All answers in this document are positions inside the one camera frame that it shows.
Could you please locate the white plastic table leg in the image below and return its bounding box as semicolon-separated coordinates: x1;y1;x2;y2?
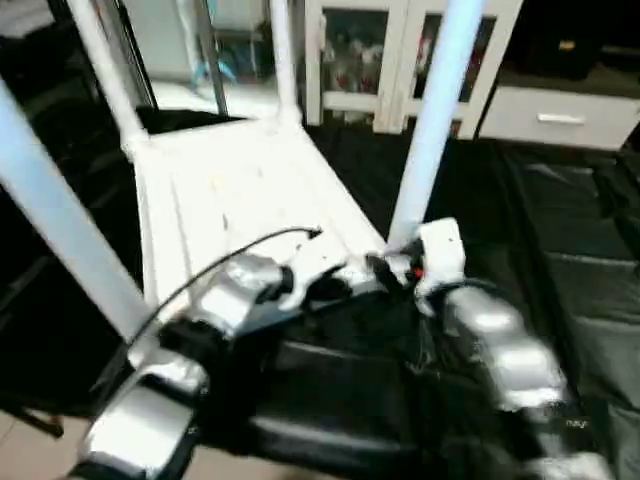
268;0;303;126
68;0;149;151
0;80;151;341
385;0;486;251

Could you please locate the black work mat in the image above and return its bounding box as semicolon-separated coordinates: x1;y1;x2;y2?
0;90;640;480

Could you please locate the white glass door cabinet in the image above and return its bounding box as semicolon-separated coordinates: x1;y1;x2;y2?
305;0;526;136

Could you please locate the white drawer unit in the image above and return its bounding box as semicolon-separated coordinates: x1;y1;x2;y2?
478;85;640;151

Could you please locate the black metal bench leg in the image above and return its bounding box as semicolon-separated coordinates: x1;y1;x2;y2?
0;405;63;439

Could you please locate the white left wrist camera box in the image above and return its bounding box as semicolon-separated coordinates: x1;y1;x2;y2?
285;235;351;301

